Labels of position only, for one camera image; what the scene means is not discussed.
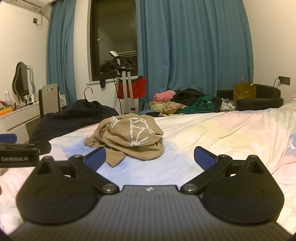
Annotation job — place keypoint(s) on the pink garment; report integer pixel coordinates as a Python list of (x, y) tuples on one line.
[(164, 95)]

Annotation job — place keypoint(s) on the dark framed window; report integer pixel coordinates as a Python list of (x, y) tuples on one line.
[(113, 34)]

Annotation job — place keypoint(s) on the beige garment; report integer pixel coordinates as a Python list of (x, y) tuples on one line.
[(172, 107)]

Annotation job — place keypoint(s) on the brown paper bag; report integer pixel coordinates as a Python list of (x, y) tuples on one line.
[(244, 91)]

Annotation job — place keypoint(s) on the pink clothes hanger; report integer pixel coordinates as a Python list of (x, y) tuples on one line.
[(86, 90)]

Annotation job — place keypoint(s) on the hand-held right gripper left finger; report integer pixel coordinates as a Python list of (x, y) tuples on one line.
[(97, 158)]

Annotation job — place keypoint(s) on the wavy framed mirror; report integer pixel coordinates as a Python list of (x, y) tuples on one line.
[(22, 81)]

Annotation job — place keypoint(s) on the red cloth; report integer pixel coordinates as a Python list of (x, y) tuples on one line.
[(137, 89)]

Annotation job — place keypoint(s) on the black garment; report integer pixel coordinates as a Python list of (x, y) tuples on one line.
[(188, 96)]

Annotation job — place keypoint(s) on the green garment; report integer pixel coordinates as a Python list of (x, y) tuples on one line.
[(201, 107)]

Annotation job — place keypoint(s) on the white air conditioner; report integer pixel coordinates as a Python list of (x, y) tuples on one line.
[(32, 4)]

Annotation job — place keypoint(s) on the cluster of cosmetic bottles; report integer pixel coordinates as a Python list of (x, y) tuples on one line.
[(29, 99)]

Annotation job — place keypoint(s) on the black oval hanging pad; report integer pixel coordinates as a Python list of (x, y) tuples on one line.
[(103, 83)]

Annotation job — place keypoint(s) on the narrow blue curtain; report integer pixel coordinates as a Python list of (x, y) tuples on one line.
[(60, 58)]

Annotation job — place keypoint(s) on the black wall outlet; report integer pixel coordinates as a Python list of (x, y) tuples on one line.
[(284, 80)]

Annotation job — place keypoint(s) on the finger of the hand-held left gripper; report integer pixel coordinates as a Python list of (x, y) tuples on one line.
[(8, 138)]

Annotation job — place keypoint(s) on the white spray bottle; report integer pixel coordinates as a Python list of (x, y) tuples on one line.
[(7, 96)]

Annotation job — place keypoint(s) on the tan printed t-shirt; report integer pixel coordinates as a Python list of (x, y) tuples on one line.
[(129, 132)]

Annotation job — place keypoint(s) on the white dresser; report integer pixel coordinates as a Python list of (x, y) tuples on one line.
[(16, 120)]

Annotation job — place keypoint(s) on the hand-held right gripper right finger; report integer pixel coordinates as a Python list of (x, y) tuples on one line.
[(204, 158)]

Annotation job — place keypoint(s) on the pale yellow garment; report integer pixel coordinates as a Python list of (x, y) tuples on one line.
[(156, 107)]

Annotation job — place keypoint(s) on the dark navy cloth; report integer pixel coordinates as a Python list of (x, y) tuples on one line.
[(76, 118)]

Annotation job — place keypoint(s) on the beige backed chair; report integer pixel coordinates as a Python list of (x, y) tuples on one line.
[(49, 97)]

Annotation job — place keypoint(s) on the pastel bed sheet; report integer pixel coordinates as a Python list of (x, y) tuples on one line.
[(231, 139)]

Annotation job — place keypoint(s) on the garment steamer stand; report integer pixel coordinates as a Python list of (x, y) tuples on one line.
[(124, 83)]

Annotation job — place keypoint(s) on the white patterned cloth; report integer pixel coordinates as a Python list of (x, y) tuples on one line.
[(227, 105)]

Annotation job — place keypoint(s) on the black sofa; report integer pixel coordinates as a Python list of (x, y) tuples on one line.
[(266, 97)]

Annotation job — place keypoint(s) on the cream quilted pillow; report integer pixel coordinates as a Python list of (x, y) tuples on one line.
[(290, 104)]

